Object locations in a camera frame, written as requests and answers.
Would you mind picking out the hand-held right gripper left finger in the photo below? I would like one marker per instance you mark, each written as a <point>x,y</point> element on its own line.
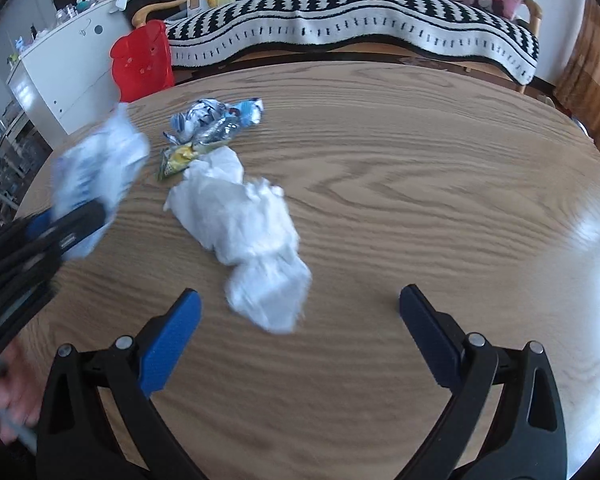
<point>170,345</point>

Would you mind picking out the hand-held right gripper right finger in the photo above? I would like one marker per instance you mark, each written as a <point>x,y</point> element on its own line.
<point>427,340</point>

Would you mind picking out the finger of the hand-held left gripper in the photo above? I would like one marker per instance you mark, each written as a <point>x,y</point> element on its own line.
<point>37,225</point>
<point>80,225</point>

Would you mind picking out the yellow green snack wrapper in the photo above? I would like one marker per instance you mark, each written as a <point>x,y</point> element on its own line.
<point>180,160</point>

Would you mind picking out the white tissue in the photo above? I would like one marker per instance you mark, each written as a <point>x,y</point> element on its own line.
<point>240,220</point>

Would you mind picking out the silver wrapper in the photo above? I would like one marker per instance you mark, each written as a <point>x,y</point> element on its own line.
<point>220,132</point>

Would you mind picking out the light blue wrapper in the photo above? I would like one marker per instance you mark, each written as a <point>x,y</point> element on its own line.
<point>247,110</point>

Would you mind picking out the person's left hand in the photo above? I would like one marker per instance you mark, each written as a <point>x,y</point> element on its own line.
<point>15,390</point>

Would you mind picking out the storage rack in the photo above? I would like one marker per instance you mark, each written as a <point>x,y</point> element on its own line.
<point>10,170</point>

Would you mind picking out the white cabinet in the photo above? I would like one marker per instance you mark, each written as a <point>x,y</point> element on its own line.
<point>70,75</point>

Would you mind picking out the red plastic stool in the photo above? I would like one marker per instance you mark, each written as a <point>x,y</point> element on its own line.
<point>142,65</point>

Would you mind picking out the group of small bottles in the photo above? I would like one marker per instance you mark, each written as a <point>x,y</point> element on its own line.
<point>55,22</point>

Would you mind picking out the wooden sofa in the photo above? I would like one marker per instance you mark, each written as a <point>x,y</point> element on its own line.
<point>152,10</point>

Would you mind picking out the sofa with striped cover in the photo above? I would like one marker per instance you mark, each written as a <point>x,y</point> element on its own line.
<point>360,15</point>

